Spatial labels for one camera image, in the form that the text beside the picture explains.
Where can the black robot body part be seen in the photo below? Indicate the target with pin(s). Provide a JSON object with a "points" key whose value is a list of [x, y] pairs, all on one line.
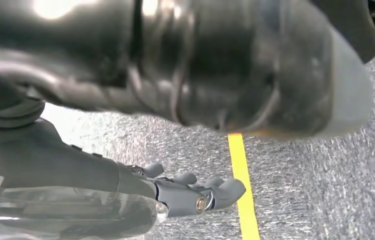
{"points": [[356, 23]]}

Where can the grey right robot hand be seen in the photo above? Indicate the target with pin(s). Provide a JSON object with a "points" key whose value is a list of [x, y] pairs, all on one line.
{"points": [[58, 159]]}

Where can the yellow floor tape rectangle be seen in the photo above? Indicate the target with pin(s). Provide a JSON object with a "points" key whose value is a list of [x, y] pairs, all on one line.
{"points": [[242, 172]]}

